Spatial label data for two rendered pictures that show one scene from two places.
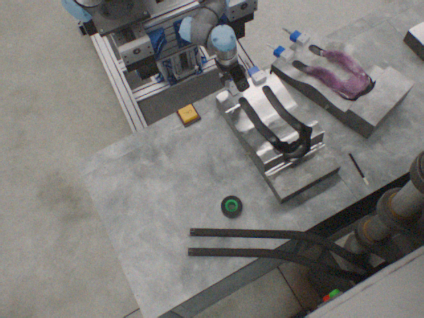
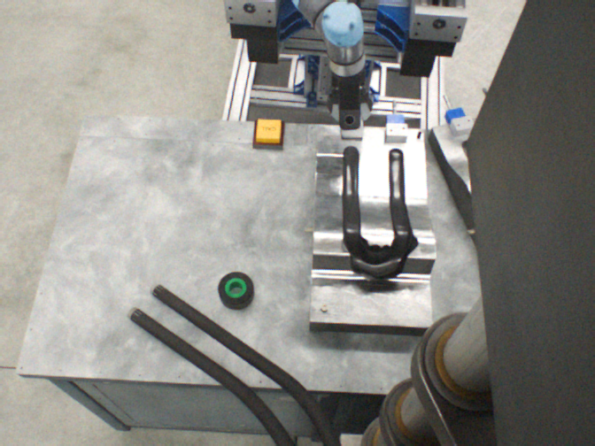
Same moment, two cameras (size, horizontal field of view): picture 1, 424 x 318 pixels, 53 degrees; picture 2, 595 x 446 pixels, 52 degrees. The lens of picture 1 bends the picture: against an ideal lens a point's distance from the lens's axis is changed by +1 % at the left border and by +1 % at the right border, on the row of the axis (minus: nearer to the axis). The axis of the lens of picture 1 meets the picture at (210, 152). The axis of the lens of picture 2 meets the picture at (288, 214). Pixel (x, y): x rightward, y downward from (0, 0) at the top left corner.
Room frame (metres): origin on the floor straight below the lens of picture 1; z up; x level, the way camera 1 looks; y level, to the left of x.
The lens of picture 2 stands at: (0.04, -0.35, 2.12)
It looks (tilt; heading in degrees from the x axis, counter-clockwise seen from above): 61 degrees down; 22
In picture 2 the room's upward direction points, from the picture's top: straight up
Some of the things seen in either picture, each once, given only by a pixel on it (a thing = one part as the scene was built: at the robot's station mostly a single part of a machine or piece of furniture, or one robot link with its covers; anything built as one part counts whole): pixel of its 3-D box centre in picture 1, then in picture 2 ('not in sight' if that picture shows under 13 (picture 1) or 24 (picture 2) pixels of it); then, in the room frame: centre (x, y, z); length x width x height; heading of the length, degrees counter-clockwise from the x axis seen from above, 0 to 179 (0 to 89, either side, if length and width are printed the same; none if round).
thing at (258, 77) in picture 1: (252, 71); (395, 120); (1.02, -0.23, 0.89); 0.13 x 0.05 x 0.05; 19
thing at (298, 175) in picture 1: (275, 130); (370, 219); (0.74, -0.27, 0.87); 0.50 x 0.26 x 0.14; 19
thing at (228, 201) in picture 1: (231, 207); (235, 290); (0.49, -0.04, 0.82); 0.08 x 0.08 x 0.04
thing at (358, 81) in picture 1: (338, 71); not in sight; (0.94, -0.57, 0.90); 0.26 x 0.18 x 0.08; 36
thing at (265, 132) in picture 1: (276, 120); (377, 203); (0.76, -0.27, 0.92); 0.35 x 0.16 x 0.09; 19
